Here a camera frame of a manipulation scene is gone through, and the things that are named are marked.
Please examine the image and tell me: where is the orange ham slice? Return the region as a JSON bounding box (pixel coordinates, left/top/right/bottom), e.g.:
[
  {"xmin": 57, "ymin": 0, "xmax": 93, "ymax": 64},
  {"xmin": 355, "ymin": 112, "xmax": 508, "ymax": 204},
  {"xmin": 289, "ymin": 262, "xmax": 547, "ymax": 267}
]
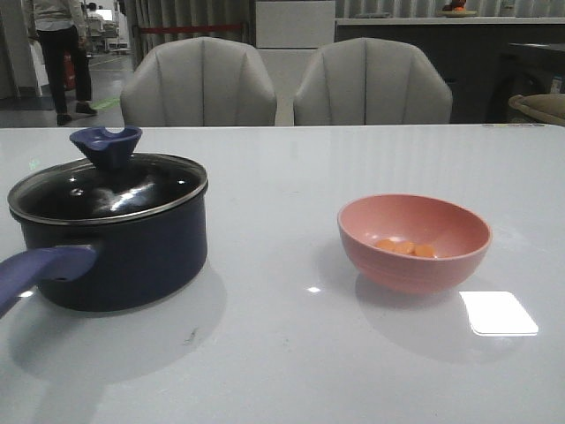
[
  {"xmin": 413, "ymin": 244, "xmax": 436, "ymax": 258},
  {"xmin": 375, "ymin": 238, "xmax": 398, "ymax": 252},
  {"xmin": 394, "ymin": 240, "xmax": 416, "ymax": 255}
]

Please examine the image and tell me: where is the pink bowl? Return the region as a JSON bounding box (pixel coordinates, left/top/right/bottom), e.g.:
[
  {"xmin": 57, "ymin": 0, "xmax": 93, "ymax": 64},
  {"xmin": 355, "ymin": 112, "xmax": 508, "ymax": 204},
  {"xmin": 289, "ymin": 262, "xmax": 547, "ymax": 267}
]
[{"xmin": 337, "ymin": 193, "xmax": 493, "ymax": 294}]

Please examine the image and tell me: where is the glass lid with blue knob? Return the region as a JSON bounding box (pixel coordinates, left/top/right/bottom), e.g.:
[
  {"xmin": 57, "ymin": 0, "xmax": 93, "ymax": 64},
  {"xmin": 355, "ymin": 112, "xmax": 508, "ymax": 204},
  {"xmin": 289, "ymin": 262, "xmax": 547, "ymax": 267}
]
[{"xmin": 8, "ymin": 125, "xmax": 208, "ymax": 225}]

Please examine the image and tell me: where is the dark blue saucepan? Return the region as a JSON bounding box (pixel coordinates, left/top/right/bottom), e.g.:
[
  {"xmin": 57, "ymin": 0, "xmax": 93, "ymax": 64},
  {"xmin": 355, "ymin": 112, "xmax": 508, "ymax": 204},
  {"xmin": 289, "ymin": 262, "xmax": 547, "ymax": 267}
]
[{"xmin": 1, "ymin": 189, "xmax": 207, "ymax": 312}]

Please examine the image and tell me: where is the right grey upholstered chair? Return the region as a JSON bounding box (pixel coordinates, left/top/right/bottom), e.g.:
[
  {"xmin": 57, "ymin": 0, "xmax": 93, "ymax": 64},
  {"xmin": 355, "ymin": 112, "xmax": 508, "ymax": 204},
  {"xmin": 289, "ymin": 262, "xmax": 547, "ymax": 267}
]
[{"xmin": 293, "ymin": 38, "xmax": 453, "ymax": 126}]

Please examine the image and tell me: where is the grey upholstered chair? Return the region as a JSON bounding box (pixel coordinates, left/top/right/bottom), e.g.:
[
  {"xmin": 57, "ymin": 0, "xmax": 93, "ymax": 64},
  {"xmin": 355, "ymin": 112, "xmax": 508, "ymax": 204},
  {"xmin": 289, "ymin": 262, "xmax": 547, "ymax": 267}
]
[
  {"xmin": 293, "ymin": 38, "xmax": 453, "ymax": 126},
  {"xmin": 120, "ymin": 37, "xmax": 277, "ymax": 127}
]

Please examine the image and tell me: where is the left grey upholstered chair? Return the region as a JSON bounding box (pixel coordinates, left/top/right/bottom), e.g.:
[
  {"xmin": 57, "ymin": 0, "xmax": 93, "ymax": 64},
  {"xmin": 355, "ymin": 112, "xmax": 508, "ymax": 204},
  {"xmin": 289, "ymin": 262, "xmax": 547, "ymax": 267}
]
[{"xmin": 120, "ymin": 37, "xmax": 277, "ymax": 127}]

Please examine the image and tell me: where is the white cabinet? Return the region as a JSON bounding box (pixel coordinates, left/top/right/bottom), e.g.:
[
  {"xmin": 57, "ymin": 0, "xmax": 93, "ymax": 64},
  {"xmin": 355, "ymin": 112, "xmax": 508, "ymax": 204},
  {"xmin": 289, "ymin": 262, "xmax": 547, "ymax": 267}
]
[{"xmin": 254, "ymin": 1, "xmax": 335, "ymax": 126}]

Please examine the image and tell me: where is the red barrier tape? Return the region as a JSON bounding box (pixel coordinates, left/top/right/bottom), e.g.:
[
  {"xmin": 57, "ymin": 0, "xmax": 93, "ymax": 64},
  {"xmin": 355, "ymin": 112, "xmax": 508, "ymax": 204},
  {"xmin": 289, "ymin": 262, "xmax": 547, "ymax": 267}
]
[{"xmin": 138, "ymin": 23, "xmax": 245, "ymax": 34}]

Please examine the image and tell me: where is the dark counter with white top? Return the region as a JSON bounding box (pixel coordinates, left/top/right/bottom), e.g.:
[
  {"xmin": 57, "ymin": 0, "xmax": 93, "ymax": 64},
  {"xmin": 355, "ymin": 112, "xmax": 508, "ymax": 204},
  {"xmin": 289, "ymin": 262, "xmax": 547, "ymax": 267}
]
[{"xmin": 335, "ymin": 17, "xmax": 564, "ymax": 124}]

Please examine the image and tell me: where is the plate with fruit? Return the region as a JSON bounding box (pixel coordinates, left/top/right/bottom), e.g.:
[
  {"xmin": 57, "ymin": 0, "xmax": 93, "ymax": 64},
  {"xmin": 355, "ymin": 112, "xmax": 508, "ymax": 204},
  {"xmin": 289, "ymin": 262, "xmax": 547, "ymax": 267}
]
[{"xmin": 438, "ymin": 0, "xmax": 477, "ymax": 18}]

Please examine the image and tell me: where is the person in dark trousers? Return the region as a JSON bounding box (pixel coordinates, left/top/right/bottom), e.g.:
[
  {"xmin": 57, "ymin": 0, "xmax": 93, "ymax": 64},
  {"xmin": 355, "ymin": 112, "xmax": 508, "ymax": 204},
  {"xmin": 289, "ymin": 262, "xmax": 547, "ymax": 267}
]
[{"xmin": 22, "ymin": 0, "xmax": 97, "ymax": 126}]

